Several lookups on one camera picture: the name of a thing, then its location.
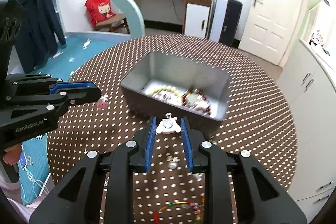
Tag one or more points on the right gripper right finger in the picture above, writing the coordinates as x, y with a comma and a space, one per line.
236, 181

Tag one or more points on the blue candy print mattress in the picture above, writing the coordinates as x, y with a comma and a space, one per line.
34, 172

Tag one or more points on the wooden chair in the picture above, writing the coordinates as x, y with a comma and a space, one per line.
114, 23

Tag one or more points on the white small cabinet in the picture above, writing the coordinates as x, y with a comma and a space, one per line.
197, 14

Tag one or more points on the grey metal tin box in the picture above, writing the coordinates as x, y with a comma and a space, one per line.
159, 83

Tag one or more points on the white long sideboard cabinet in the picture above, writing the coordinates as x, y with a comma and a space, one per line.
311, 98

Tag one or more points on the brown polka dot tablecloth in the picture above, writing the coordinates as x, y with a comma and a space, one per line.
258, 120

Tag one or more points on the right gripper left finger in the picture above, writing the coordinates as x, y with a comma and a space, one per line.
77, 197

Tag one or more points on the pink pig charm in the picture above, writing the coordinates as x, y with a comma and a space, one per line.
103, 103

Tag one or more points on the white panel door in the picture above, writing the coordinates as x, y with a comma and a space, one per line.
269, 28

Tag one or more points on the black white suitcase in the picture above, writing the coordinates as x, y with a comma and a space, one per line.
225, 16

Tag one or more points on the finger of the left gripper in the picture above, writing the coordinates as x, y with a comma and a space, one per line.
40, 84
43, 105

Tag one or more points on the red cartoon bag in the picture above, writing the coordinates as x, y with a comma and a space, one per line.
99, 10

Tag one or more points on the pink white charm keychain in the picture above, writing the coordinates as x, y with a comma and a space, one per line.
168, 125

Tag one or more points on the person's hand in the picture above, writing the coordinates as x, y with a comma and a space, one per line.
12, 154

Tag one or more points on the pale jade pendant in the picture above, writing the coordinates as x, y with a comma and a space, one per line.
194, 100

